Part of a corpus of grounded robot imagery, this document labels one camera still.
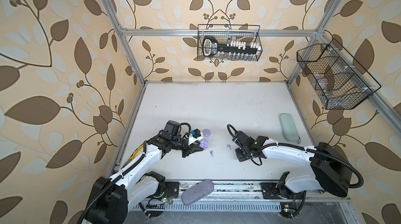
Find purple round charging case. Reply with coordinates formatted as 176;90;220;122
199;129;211;149

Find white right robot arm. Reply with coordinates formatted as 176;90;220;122
227;124;364;199

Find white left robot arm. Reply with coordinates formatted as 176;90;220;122
77;121;204;224

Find grey felt glasses case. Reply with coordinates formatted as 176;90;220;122
181;179;214;206

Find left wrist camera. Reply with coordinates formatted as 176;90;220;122
188;129;204;145

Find black socket holder rail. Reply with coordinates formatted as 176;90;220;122
200;36;263;59

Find black wire basket back wall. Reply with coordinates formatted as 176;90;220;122
197;24;263;62

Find black wire basket wall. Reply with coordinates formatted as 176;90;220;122
197;24;263;62
297;38;382;110

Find black wire basket right wall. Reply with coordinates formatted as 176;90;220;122
297;38;382;110

